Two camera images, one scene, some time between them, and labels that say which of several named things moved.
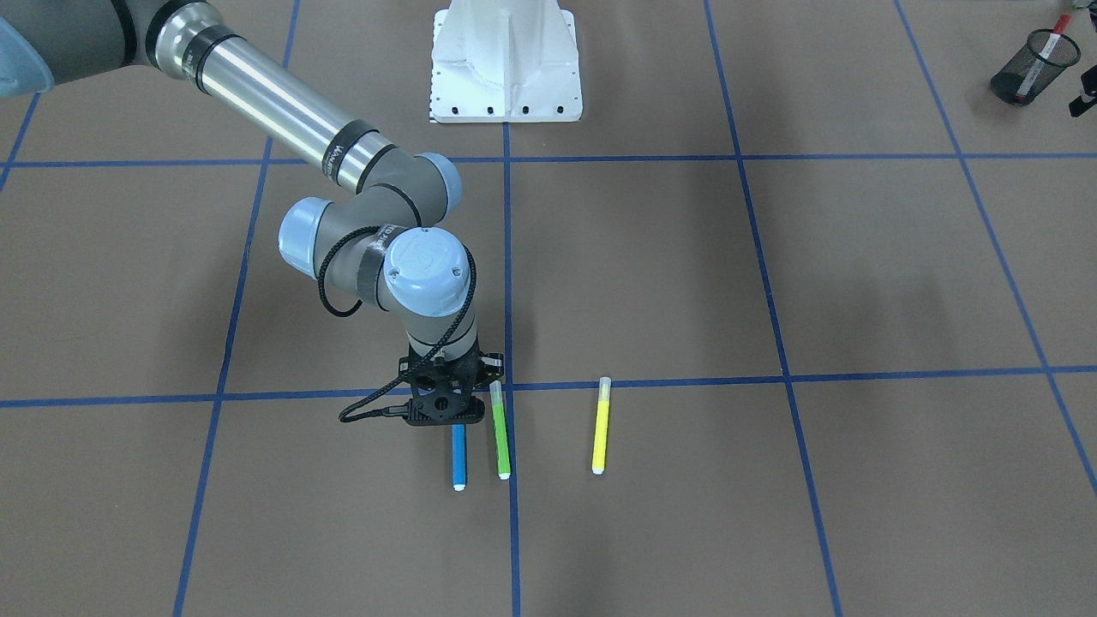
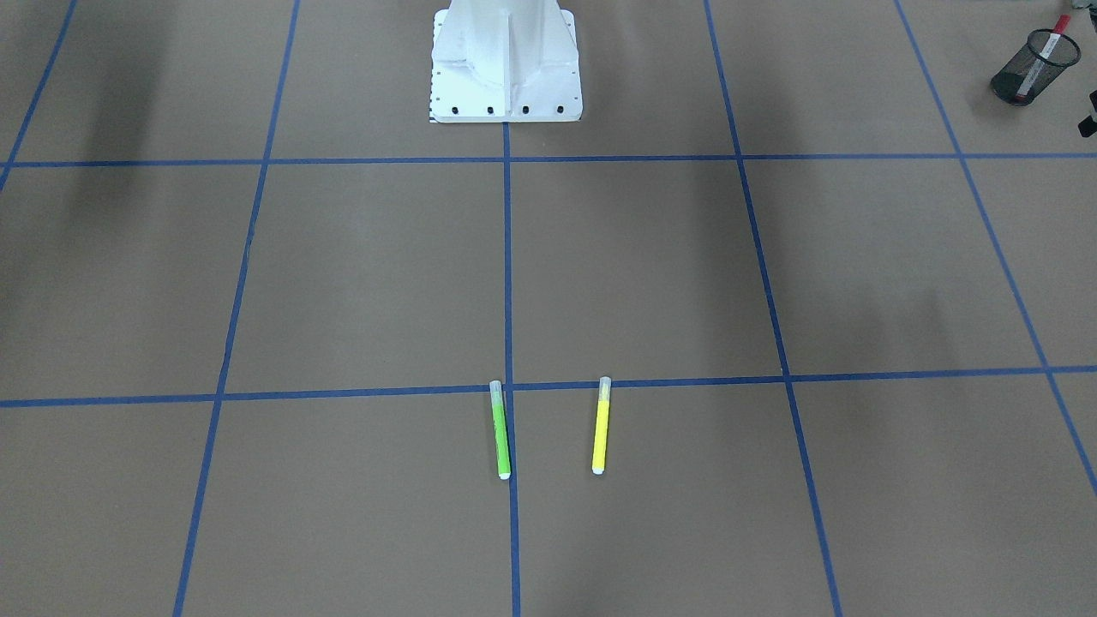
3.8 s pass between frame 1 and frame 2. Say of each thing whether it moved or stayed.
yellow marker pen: stayed
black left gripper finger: moved
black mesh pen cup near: stayed
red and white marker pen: stayed
